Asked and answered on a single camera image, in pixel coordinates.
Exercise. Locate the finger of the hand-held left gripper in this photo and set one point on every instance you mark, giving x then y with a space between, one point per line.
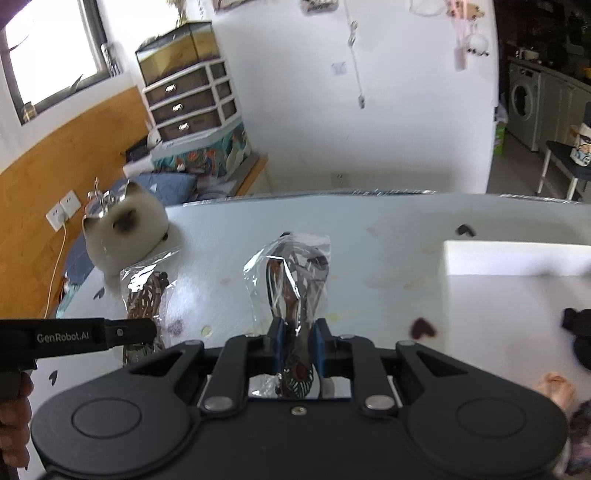
131 331

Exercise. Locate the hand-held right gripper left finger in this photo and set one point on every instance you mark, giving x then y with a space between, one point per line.
277 344

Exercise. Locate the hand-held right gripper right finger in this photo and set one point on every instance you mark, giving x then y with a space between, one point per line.
319 346

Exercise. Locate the clear bag with brown braid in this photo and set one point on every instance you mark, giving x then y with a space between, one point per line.
145 295

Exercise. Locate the clear bag with patterned headband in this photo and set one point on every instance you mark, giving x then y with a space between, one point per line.
291 277

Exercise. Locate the white tray box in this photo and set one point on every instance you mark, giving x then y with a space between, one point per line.
508 300

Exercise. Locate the black soft item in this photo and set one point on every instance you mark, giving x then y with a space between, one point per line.
579 337

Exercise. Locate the person's left hand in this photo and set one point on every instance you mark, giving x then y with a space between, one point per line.
14 424

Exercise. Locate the cream cat plush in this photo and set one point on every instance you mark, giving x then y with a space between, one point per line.
122 230

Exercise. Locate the dark heart sticker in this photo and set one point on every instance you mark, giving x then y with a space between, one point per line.
422 327

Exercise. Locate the blue cushion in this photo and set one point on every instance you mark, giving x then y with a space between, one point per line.
161 187

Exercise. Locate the black box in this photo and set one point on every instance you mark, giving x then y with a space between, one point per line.
139 150

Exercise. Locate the patterned cloth cover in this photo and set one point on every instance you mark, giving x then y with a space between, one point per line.
203 154

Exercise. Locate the plastic drawer cabinet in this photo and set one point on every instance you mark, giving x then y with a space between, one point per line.
194 101

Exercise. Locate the patterned roll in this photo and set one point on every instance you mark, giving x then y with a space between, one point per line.
111 59

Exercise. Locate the green box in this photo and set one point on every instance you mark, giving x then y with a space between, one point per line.
500 140

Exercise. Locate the person's patterned clothing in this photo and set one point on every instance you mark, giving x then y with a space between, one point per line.
581 438

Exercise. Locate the glass fish tank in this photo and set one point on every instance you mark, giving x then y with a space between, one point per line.
178 53

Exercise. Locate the window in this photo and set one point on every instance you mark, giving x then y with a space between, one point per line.
46 50

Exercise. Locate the blue chair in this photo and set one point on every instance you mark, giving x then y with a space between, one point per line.
565 161

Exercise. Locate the washing machine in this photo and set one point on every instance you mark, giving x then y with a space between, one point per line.
524 104

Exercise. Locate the pink hanging tag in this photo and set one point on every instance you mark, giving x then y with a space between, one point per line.
460 58

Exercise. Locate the printed paper bag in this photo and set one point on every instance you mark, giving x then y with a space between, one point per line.
582 145

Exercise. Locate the white hanging plush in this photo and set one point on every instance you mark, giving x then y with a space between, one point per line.
478 45

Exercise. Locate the white wall outlet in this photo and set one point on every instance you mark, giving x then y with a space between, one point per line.
63 210

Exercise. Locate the small wall note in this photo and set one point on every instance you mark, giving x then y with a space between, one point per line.
339 68

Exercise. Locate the small wall shelf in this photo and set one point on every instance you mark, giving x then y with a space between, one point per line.
318 4

